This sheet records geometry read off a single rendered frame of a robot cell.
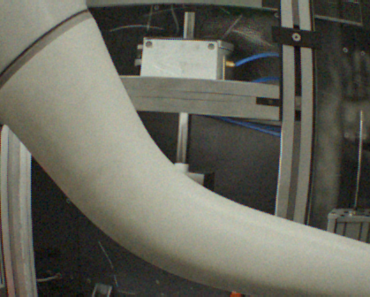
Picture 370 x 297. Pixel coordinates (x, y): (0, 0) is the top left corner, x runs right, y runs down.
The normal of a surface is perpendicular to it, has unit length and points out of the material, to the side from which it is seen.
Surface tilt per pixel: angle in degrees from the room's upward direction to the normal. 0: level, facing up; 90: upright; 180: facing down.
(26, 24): 87
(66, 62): 82
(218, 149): 90
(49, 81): 96
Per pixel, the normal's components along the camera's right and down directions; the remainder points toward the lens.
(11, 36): 0.04, 0.18
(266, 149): -0.28, 0.04
